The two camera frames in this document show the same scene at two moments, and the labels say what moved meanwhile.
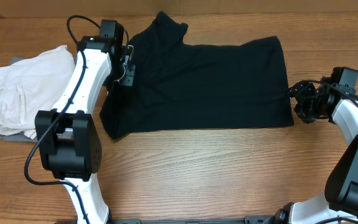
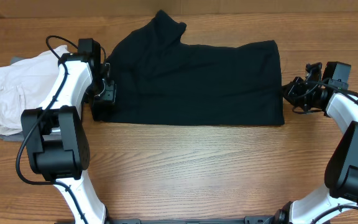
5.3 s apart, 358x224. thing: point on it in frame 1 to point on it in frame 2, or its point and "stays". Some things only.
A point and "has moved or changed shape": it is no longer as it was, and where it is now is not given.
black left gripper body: (129, 75) to (102, 91)
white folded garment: (16, 93) stays
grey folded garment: (21, 137) stays
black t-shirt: (182, 84) has moved or changed shape
